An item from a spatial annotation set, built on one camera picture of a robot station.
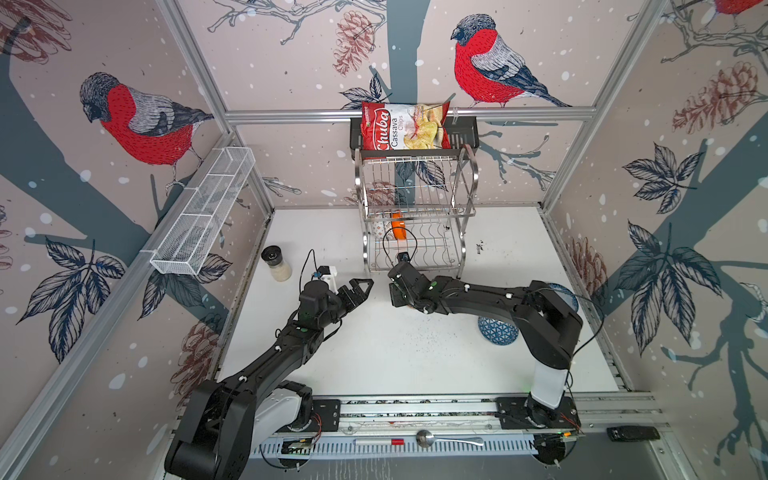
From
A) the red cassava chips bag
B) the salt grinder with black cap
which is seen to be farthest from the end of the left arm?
the red cassava chips bag

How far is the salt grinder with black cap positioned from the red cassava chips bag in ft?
1.54

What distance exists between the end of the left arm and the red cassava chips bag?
435 mm

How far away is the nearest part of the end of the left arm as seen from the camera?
2.17ft

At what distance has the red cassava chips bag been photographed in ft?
2.86

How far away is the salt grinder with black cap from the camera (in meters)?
0.94

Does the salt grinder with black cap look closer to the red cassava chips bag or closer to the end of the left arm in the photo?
the end of the left arm
